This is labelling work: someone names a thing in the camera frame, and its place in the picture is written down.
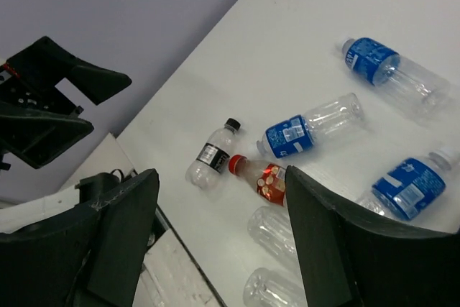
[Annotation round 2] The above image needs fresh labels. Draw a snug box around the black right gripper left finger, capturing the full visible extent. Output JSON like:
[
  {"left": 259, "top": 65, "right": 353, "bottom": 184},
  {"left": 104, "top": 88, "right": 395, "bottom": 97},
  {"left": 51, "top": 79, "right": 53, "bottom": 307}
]
[{"left": 1, "top": 169, "right": 160, "bottom": 306}]

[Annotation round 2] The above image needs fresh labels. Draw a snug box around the clear bottle lower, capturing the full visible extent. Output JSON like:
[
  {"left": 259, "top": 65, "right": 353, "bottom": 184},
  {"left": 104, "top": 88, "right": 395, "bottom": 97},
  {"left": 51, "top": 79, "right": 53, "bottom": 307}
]
[{"left": 242, "top": 267, "right": 308, "bottom": 307}]

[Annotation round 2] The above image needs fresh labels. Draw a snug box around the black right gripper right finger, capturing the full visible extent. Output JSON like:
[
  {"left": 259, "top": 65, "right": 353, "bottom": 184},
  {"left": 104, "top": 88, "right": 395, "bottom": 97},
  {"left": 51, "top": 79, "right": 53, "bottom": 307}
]
[{"left": 286, "top": 166, "right": 459, "bottom": 306}]

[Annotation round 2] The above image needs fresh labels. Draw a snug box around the small black cap bottle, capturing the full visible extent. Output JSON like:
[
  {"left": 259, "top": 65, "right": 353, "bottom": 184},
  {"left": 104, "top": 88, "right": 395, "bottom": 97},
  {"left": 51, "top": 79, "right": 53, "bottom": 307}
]
[{"left": 185, "top": 118, "right": 241, "bottom": 191}]

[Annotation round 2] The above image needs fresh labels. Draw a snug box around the red cap red label bottle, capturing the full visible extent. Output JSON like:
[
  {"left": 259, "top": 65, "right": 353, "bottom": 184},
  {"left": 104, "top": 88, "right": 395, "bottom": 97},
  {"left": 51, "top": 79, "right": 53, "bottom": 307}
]
[{"left": 228, "top": 155, "right": 287, "bottom": 208}]

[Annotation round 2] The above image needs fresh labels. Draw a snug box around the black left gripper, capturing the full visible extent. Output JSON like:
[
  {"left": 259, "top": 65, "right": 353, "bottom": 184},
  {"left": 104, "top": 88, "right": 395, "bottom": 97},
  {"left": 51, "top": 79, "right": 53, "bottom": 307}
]
[{"left": 1, "top": 36, "right": 132, "bottom": 169}]

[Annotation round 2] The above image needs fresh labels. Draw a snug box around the clear bottle upper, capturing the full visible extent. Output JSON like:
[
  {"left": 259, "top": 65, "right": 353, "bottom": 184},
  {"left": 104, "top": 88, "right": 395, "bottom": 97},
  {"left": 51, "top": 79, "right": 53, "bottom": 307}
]
[{"left": 247, "top": 206, "right": 299, "bottom": 270}]

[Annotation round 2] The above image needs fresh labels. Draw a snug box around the blue label bottle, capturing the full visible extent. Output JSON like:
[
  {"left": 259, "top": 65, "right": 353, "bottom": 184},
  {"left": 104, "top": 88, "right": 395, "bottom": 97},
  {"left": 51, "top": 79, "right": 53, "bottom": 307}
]
[
  {"left": 336, "top": 37, "right": 451, "bottom": 111},
  {"left": 356, "top": 146, "right": 459, "bottom": 221},
  {"left": 256, "top": 93, "right": 365, "bottom": 159}
]

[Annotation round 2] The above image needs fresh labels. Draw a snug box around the clear bottle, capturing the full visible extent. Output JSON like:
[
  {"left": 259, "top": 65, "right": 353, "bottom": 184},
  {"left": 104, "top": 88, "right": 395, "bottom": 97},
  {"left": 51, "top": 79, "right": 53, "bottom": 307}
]
[
  {"left": 247, "top": 206, "right": 299, "bottom": 270},
  {"left": 242, "top": 267, "right": 308, "bottom": 307}
]

